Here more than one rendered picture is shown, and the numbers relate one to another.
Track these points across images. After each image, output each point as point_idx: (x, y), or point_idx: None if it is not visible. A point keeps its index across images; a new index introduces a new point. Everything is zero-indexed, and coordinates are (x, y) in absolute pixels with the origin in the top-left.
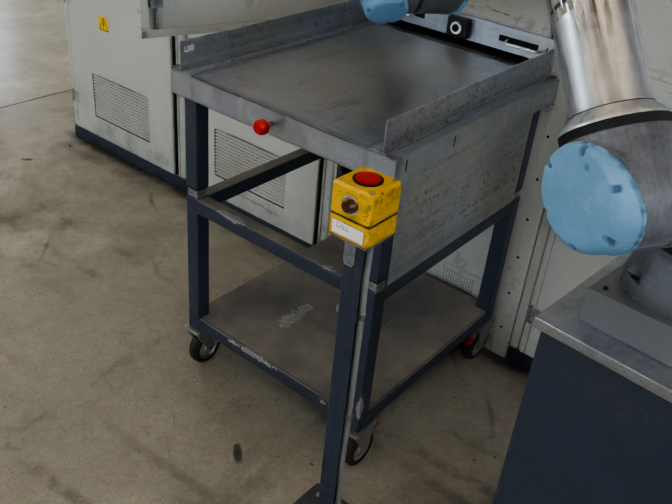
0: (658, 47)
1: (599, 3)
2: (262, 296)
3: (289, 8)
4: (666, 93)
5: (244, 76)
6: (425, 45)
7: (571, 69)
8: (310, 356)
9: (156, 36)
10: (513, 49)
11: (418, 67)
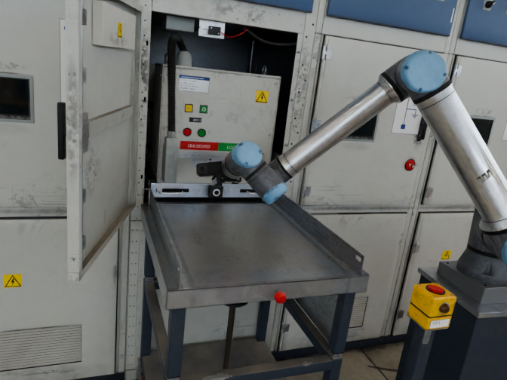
0: (329, 176)
1: (499, 170)
2: None
3: (115, 212)
4: (335, 194)
5: (210, 271)
6: (207, 207)
7: (499, 199)
8: None
9: (84, 274)
10: (249, 194)
11: (239, 222)
